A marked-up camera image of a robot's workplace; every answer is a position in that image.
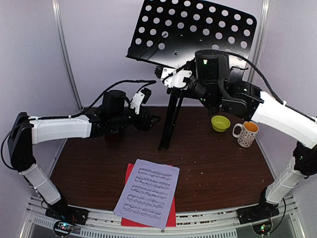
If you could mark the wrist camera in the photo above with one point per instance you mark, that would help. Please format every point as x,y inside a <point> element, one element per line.
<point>170,77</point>
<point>141,97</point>

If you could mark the white sheet music page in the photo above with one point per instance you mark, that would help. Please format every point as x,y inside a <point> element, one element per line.
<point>148,194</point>

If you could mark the white patterned mug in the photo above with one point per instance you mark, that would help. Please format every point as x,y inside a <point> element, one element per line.
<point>245,133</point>

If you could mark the aluminium front rail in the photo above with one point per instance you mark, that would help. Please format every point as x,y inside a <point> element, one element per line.
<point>222,223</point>

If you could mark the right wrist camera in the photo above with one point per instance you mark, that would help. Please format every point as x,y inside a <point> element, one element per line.
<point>170,77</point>

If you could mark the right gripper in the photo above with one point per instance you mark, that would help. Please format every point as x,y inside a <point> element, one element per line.
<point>182,93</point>

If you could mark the red paper sheet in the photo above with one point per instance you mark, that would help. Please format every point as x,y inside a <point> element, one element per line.
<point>171,221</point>

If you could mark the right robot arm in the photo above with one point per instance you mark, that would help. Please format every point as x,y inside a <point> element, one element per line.
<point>207,78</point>

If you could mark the green bowl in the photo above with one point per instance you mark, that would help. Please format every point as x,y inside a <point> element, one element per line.
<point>220,123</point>

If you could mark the brown wooden metronome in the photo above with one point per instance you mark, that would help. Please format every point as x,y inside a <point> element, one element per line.
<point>113,139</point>

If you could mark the right aluminium corner post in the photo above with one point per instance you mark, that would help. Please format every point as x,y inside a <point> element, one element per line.
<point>261,33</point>

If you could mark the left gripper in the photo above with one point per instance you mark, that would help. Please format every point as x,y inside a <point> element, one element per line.
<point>146,126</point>

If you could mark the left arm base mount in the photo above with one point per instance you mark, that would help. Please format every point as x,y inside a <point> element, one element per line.
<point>65,224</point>

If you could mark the black music stand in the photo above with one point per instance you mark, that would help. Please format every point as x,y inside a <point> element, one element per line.
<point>169,32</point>

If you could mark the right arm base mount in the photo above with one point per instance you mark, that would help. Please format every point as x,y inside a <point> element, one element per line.
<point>259,218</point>

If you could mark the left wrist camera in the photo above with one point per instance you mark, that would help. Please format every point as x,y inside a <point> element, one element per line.
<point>141,97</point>

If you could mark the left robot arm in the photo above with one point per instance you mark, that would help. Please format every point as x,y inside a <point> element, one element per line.
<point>116,113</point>

